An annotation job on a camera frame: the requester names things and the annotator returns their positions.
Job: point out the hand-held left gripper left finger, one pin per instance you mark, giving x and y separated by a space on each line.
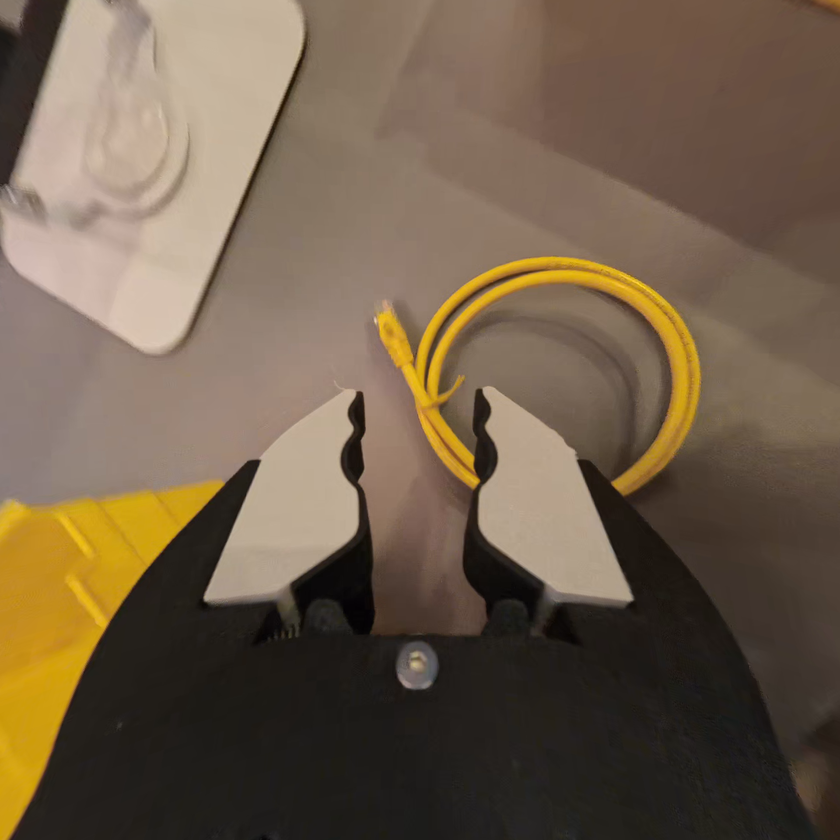
295 512

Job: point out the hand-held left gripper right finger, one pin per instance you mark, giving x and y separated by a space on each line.
544 518

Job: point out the yellow plastic bin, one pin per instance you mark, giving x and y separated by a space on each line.
46 590

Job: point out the white rounded plate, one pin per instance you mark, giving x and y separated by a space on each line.
216 229

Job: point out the yellow twist tie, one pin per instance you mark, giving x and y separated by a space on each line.
446 392

